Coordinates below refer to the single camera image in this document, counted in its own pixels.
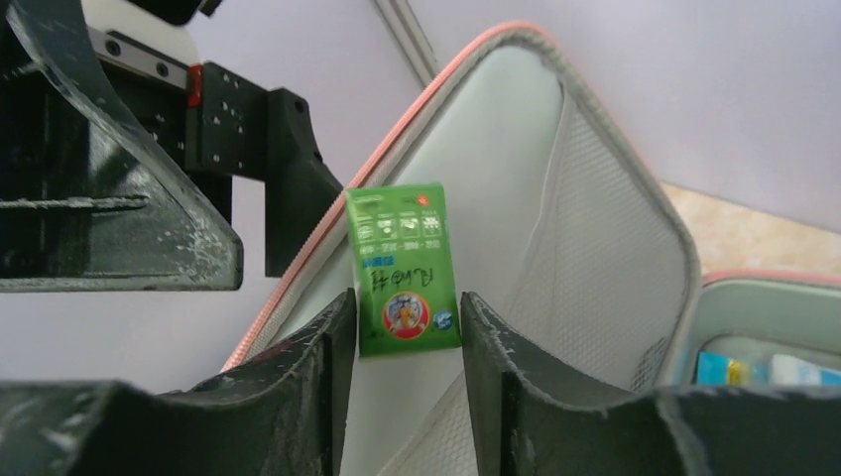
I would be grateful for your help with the blue bandage strip packet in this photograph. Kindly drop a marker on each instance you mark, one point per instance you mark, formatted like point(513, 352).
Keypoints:
point(791, 371)

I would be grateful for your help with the small green box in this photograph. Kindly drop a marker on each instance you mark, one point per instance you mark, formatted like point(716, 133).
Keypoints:
point(403, 268)

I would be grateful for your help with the pink medicine kit case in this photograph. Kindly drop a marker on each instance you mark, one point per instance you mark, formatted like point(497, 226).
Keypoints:
point(556, 223)

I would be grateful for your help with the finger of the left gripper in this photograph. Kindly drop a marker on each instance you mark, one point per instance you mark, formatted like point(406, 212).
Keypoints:
point(299, 187)
point(90, 200)

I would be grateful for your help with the teal topped swab packet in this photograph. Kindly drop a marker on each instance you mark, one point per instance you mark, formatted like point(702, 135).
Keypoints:
point(717, 370)

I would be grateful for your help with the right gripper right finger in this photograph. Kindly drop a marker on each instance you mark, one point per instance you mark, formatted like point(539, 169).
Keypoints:
point(532, 414)

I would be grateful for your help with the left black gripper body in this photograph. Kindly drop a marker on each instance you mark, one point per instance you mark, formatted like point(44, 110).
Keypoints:
point(226, 118)

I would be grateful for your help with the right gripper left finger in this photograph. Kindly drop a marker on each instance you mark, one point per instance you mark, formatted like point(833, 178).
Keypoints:
point(283, 412)

